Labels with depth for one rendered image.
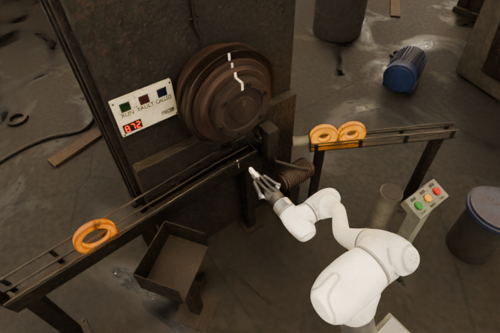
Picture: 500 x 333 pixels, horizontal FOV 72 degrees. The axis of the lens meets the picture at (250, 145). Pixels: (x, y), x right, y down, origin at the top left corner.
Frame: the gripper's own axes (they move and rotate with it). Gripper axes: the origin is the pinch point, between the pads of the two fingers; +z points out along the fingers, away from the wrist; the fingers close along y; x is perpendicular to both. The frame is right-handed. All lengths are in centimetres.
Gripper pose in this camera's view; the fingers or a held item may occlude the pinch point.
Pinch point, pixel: (254, 173)
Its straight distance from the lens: 170.1
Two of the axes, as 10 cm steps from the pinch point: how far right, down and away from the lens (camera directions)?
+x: 0.2, -6.5, -7.6
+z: -5.8, -6.3, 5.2
